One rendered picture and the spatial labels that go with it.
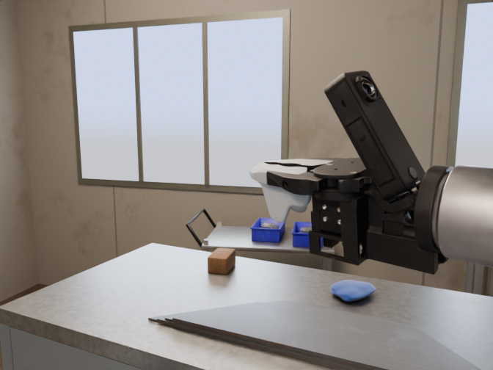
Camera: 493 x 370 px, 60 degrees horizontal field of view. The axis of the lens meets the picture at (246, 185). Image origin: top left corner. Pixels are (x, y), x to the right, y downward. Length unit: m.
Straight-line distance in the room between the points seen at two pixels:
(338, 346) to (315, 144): 2.24
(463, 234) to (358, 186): 0.09
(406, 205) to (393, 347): 0.57
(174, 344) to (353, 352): 0.36
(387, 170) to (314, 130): 2.66
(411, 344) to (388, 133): 0.62
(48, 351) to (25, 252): 3.15
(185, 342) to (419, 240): 0.67
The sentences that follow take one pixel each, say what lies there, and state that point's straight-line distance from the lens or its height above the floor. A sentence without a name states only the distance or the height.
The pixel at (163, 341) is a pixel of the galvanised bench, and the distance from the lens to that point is 0.96.
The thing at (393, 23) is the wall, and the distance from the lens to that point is 3.04.
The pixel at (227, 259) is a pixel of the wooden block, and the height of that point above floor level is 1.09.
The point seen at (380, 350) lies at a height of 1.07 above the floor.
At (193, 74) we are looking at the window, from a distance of 3.27.
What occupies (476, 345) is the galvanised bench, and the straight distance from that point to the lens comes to 1.04.
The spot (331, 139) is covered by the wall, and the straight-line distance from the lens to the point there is 3.00.
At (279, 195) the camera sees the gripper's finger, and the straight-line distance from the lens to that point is 0.44.
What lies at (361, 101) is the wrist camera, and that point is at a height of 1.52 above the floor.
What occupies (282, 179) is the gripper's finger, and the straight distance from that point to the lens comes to 0.40.
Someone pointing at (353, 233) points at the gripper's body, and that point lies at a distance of 0.39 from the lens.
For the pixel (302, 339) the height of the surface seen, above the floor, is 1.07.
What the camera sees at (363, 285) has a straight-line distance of 1.18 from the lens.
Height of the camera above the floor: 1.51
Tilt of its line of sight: 9 degrees down
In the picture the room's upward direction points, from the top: straight up
